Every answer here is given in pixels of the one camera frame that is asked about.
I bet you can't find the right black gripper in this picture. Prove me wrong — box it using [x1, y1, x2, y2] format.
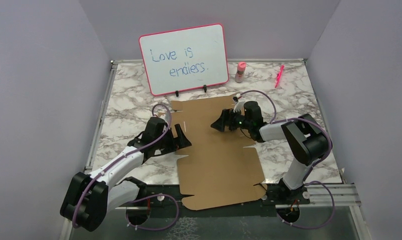
[211, 106, 252, 132]

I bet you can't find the aluminium table frame rail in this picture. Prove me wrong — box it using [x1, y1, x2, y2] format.
[85, 59, 370, 240]

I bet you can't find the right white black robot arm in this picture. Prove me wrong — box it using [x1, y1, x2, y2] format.
[211, 101, 332, 204]

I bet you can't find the brown cardboard box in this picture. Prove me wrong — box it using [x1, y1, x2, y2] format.
[171, 95, 265, 196]

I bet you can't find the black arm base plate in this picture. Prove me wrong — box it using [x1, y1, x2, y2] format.
[123, 183, 310, 223]

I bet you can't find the pink marker pen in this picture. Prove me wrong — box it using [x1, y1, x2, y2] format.
[275, 65, 285, 88]

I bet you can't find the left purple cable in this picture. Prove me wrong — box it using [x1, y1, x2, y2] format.
[71, 103, 180, 232]

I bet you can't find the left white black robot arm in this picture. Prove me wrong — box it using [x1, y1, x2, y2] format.
[59, 116, 192, 232]

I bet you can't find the pink-capped spray bottle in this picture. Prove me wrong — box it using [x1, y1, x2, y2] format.
[234, 61, 246, 83]

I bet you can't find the purple cable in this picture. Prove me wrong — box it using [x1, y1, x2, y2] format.
[235, 90, 336, 231]
[71, 103, 180, 232]

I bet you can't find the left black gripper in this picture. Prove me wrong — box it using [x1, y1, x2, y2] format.
[154, 123, 192, 155]

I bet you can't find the pink-framed whiteboard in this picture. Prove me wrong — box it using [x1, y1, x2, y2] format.
[138, 23, 230, 96]

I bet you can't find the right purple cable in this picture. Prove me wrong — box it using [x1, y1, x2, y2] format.
[235, 90, 336, 231]

